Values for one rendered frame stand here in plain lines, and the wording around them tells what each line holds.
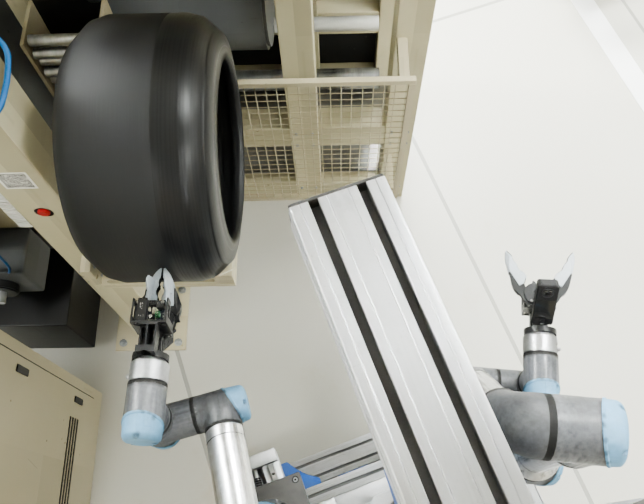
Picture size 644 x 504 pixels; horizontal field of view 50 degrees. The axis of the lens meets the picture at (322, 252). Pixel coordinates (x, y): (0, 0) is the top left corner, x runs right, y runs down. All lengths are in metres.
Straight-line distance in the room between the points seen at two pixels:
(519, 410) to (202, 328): 1.68
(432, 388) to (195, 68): 0.99
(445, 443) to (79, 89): 1.06
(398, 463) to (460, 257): 2.30
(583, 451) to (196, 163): 0.86
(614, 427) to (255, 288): 1.74
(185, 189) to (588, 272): 1.92
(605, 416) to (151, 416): 0.79
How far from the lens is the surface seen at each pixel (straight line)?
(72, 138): 1.40
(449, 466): 0.55
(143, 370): 1.36
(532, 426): 1.26
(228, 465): 1.35
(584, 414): 1.29
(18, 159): 1.60
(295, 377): 2.63
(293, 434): 2.60
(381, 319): 0.56
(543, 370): 1.59
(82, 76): 1.43
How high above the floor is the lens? 2.56
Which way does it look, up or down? 67 degrees down
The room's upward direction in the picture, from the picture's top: 4 degrees counter-clockwise
